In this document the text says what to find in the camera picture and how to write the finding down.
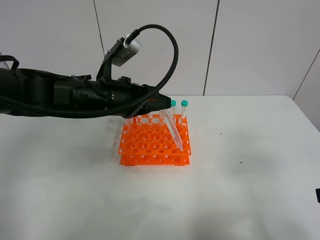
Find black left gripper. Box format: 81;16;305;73
98;76;171;119

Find green-capped test tube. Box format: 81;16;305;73
159;109;183;151
124;118;133;132

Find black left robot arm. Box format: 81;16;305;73
0;55;171;119

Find orange test tube rack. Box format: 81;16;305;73
118;114;192;166

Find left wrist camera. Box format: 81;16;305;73
111;35;141;67

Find left camera cable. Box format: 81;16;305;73
0;24;180;120

